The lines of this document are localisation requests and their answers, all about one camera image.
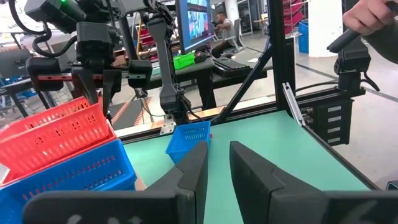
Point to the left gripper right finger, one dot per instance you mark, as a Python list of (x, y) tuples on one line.
[(264, 193)]

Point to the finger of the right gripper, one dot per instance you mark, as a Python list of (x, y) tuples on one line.
[(85, 84), (110, 87)]

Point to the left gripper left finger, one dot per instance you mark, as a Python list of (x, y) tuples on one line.
[(186, 186)]

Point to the orange plastic slotted basket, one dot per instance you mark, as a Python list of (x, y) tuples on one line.
[(112, 134), (46, 149)]

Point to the blue plastic slotted basket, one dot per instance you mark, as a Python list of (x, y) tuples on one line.
[(77, 177), (186, 137)]

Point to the person's forearm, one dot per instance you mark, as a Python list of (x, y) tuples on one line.
[(385, 43)]

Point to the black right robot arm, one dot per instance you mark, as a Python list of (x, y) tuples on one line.
[(166, 62)]

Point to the black mat with hazard stripes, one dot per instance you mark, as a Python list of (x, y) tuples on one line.
[(130, 115)]

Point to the green table mat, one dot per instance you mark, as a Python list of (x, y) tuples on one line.
[(280, 149)]

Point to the green box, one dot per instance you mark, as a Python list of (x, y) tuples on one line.
[(183, 60)]

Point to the black controller box with labels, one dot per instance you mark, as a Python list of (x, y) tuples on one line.
[(323, 124)]

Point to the black office desk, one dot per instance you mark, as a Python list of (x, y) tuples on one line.
[(205, 81)]

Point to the computer monitor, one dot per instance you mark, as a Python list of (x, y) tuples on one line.
[(196, 25)]

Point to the black keyboard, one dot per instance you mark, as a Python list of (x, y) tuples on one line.
[(231, 67)]

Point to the person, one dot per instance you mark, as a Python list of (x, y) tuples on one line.
[(225, 28)]

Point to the grey office chair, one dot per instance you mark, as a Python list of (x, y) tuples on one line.
[(239, 34)]

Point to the blue storage bins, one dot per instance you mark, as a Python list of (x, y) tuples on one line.
[(303, 40)]

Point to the black handheld grip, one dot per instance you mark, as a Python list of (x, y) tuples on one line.
[(342, 42)]

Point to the red storage rack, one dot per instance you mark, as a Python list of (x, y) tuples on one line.
[(293, 18)]

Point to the person's hand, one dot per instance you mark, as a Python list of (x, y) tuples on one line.
[(367, 15)]

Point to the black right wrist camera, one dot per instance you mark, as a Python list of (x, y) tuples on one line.
[(96, 43)]

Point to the silver corner bracket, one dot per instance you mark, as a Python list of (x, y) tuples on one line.
[(168, 126)]

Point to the black aluminium rig frame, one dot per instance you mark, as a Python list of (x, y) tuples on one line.
[(281, 46)]

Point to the black device mount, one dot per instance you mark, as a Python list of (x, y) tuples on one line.
[(351, 68)]

